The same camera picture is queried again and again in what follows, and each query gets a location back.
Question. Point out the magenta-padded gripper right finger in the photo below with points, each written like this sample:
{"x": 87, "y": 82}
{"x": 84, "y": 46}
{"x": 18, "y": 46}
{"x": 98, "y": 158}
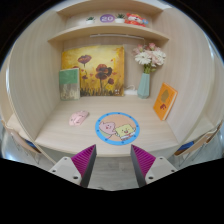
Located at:
{"x": 156, "y": 168}

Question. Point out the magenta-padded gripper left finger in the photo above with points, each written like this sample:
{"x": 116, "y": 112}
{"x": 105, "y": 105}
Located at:
{"x": 68, "y": 168}

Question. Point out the pink computer mouse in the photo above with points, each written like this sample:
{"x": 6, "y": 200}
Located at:
{"x": 78, "y": 118}

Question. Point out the round cartoon mouse pad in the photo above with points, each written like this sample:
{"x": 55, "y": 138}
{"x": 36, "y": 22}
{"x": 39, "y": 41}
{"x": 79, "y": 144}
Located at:
{"x": 117, "y": 129}

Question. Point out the wooden chair with blue seat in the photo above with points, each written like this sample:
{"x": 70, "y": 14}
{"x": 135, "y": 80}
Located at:
{"x": 200, "y": 143}
{"x": 21, "y": 141}

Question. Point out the orange covered book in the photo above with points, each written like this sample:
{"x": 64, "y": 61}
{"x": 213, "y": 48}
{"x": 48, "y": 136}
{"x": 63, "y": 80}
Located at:
{"x": 165, "y": 101}

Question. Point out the pale green faceted vase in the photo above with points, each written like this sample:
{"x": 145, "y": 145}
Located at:
{"x": 143, "y": 86}

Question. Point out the green covered book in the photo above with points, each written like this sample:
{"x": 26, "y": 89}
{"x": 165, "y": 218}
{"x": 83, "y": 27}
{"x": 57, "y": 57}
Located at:
{"x": 69, "y": 85}

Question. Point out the yellow poppy flower painting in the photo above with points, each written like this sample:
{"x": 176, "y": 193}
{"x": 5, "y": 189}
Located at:
{"x": 100, "y": 70}

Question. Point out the pink and white flower bouquet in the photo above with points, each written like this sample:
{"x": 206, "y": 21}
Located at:
{"x": 149, "y": 56}

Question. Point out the wooden shelf unit with ornaments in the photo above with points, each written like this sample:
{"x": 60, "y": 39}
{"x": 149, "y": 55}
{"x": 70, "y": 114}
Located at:
{"x": 106, "y": 30}

